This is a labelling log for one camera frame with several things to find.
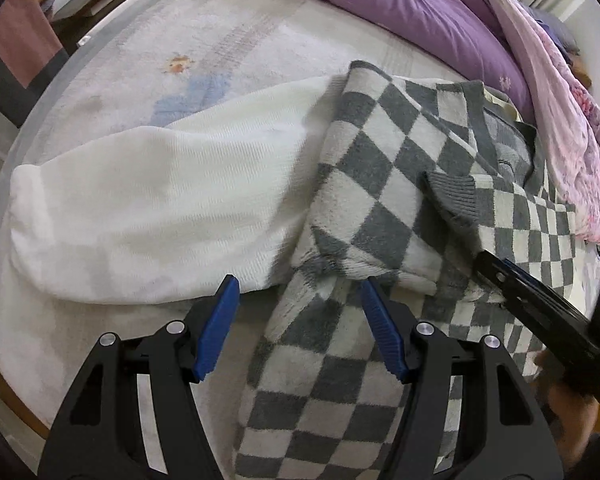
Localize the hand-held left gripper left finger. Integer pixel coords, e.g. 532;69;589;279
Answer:
37;274;241;480

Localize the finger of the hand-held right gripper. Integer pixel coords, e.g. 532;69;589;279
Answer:
472;265;600;362
474;250;595;332

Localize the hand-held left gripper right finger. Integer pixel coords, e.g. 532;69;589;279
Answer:
359;279;566;480

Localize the white button jacket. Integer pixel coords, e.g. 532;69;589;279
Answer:
7;76;348;306

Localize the grey white checkered sweater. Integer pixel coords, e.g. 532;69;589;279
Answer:
232;60;581;480

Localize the person's right hand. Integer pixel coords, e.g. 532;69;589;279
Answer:
534;349;600;468

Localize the wooden bed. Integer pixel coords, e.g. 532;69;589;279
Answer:
0;355;51;441

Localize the brown furniture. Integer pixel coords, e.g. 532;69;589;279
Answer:
572;57;597;92

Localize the bed with pale sheet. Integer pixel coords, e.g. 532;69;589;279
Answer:
0;0;600;431

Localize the purple floral quilt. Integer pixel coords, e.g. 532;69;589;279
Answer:
197;0;600;246

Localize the pink towel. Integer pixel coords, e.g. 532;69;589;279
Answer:
0;0;65;88

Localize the dark cabinet with white drawers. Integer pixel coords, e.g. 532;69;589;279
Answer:
50;0;136;56

